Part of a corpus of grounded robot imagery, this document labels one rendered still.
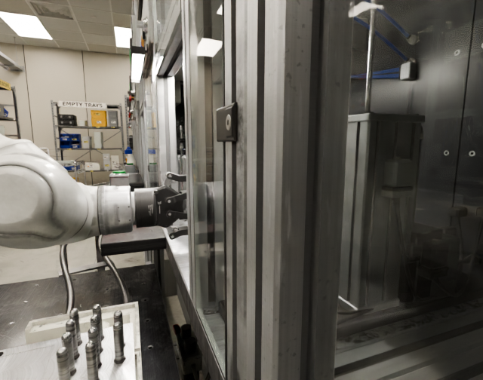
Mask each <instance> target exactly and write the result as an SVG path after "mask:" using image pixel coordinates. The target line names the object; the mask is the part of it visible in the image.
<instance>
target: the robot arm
mask: <svg viewBox="0 0 483 380"><path fill-rule="evenodd" d="M165 175H166V178H165V182H164V185H160V186H159V187H156V188H135V189H134V192H131V187H130V186H129V185H128V186H116V185H115V186H105V185H104V186H100V187H99V186H89V185H84V184H82V183H80V182H76V181H75V180H74V179H73V178H72V177H71V176H70V175H69V174H68V171H67V170H66V169H65V168H64V167H63V166H62V165H60V164H59V163H57V162H56V161H55V160H54V159H53V158H51V157H50V156H49V155H47V154H46V153H45V152H43V151H42V150H41V149H40V148H39V147H38V146H36V145H35V144H34V143H33V142H31V141H29V140H27V139H10V138H7V137H6V136H3V135H1V134H0V246H2V247H8V248H14V249H23V250H32V249H41V248H46V247H52V246H55V245H62V244H72V243H76V242H79V241H83V240H86V239H88V238H92V237H95V236H99V235H108V234H119V233H127V232H132V231H133V225H137V228H143V227H151V226H161V227H164V228H166V229H167V231H168V236H169V238H170V239H171V240H173V239H175V238H178V237H180V236H183V235H188V226H183V227H179V228H177V227H176V226H171V225H172V224H173V223H175V222H176V221H177V220H178V219H187V211H186V210H183V200H185V199H187V193H186V190H182V191H180V192H177V191H175V190H174V189H172V188H171V187H169V185H170V184H175V183H176V181H178V182H186V174H175V173H171V172H167V173H166V174H165Z"/></svg>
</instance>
